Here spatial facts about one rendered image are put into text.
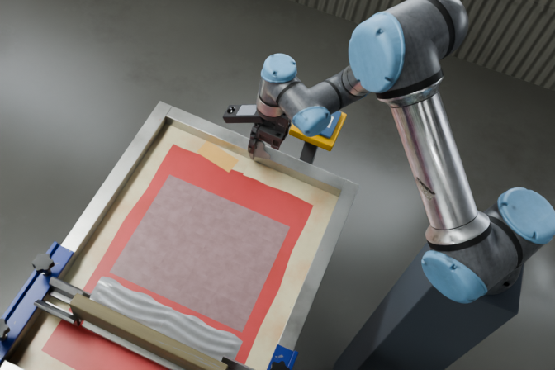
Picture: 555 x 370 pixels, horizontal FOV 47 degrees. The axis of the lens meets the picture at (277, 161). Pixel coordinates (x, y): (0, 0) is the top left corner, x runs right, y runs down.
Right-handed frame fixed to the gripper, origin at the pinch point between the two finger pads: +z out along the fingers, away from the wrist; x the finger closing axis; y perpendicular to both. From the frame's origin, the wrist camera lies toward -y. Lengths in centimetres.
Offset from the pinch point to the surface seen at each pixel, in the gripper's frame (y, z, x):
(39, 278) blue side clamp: -28, -2, -55
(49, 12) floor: -138, 99, 92
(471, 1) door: 50, 61, 168
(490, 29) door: 64, 73, 169
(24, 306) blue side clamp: -28, -2, -62
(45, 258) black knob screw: -28, -8, -52
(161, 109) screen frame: -27.2, -0.7, -0.5
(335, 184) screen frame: 23.6, -0.9, -1.0
